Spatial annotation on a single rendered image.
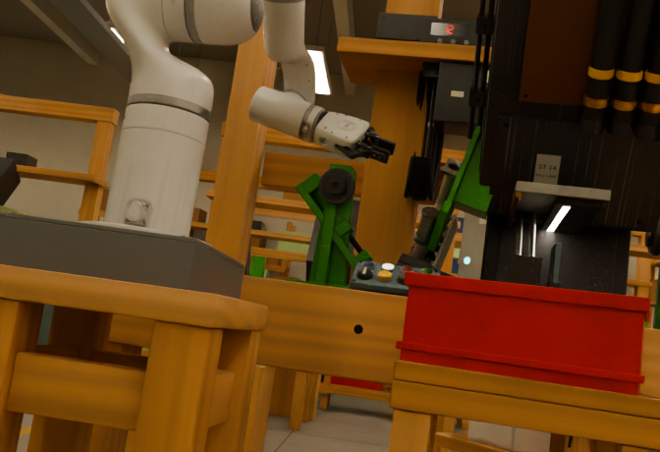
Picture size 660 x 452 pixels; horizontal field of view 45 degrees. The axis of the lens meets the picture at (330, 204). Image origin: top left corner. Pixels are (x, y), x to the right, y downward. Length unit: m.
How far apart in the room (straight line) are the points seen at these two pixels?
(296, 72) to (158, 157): 0.80
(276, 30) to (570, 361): 0.98
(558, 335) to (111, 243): 0.57
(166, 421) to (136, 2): 0.59
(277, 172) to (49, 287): 1.23
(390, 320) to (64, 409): 0.58
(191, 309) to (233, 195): 1.15
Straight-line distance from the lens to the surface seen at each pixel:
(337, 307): 1.39
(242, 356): 1.20
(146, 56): 1.17
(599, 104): 1.52
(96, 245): 1.03
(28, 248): 1.07
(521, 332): 1.08
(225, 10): 1.17
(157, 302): 0.98
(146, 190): 1.11
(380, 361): 1.38
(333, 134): 1.74
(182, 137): 1.13
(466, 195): 1.64
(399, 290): 1.38
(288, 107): 1.79
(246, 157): 2.11
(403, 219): 2.01
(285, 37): 1.74
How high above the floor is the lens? 0.83
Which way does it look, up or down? 9 degrees up
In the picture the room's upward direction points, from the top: 8 degrees clockwise
